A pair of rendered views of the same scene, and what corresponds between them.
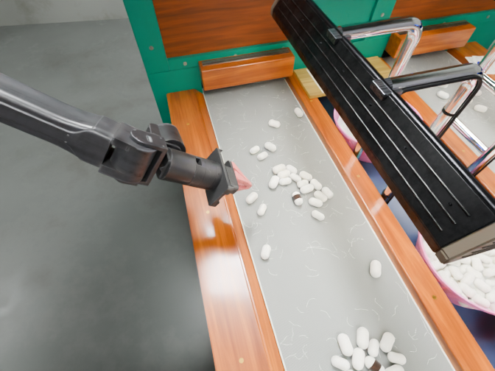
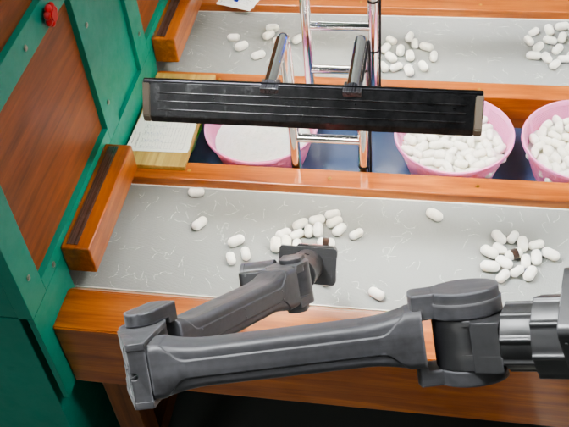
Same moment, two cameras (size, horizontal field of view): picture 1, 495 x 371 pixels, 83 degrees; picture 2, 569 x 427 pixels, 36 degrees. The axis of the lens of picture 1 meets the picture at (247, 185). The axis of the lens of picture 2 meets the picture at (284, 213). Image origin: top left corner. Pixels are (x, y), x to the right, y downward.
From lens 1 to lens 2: 1.23 m
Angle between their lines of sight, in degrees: 38
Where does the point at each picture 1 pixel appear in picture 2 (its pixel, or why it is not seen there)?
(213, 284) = not seen: hidden behind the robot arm
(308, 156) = (270, 212)
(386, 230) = (402, 186)
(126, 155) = (304, 274)
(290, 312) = not seen: hidden behind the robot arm
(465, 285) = (475, 163)
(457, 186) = (448, 98)
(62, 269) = not seen: outside the picture
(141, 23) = (14, 257)
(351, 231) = (387, 216)
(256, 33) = (78, 159)
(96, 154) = (296, 291)
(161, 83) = (45, 318)
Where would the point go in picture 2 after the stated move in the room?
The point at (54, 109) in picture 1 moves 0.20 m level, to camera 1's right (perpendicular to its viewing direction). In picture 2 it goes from (261, 284) to (314, 192)
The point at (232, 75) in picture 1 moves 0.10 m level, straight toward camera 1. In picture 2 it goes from (107, 224) to (151, 235)
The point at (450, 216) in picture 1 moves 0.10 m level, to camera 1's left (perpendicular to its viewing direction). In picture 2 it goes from (461, 113) to (443, 149)
